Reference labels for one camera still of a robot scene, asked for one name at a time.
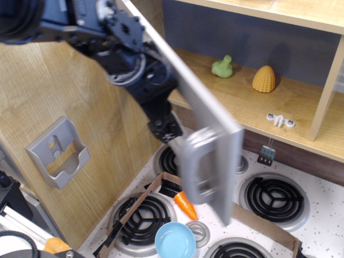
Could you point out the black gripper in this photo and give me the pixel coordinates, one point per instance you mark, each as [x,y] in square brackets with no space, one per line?
[150,84]

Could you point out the grey toy microwave door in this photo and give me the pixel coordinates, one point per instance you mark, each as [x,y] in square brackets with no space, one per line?
[208,157]

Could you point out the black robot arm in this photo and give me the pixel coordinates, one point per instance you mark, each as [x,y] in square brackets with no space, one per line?
[111,37]

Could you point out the back left stove burner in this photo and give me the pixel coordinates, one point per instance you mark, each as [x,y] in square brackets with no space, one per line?
[165,161]

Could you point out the stove burner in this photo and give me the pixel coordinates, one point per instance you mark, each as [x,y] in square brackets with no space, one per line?
[137,237]
[237,247]
[275,198]
[165,161]

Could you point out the orange toy carrot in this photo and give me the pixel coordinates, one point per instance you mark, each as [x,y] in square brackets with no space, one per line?
[185,205]

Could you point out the green toy broccoli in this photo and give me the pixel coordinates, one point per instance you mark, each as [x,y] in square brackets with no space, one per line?
[223,68]

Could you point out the grey stove knob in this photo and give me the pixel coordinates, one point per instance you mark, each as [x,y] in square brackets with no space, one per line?
[243,165]

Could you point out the toy slotted spatula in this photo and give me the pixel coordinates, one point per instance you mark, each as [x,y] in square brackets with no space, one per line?
[266,156]

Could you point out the yellow toy corn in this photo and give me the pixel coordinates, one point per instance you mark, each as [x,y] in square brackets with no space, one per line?
[264,80]

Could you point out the light blue bowl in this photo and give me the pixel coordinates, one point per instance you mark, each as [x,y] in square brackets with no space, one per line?
[175,240]

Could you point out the front silver stove knob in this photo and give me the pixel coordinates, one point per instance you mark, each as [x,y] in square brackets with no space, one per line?
[201,233]

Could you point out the white door latch clip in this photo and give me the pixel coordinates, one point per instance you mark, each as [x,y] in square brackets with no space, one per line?
[280,121]

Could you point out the front left stove burner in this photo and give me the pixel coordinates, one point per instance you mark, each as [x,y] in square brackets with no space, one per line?
[137,237]

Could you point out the brown cardboard barrier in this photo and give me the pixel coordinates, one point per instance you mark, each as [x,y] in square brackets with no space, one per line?
[255,222]

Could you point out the back right stove burner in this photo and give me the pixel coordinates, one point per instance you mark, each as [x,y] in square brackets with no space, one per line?
[275,198]

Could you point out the front right stove burner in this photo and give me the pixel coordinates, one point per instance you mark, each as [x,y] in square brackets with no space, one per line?
[237,247]

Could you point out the orange object bottom left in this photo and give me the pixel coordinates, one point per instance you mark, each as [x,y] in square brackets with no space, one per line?
[55,245]

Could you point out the grey wall holder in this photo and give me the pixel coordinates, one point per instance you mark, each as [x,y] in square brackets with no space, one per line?
[51,144]

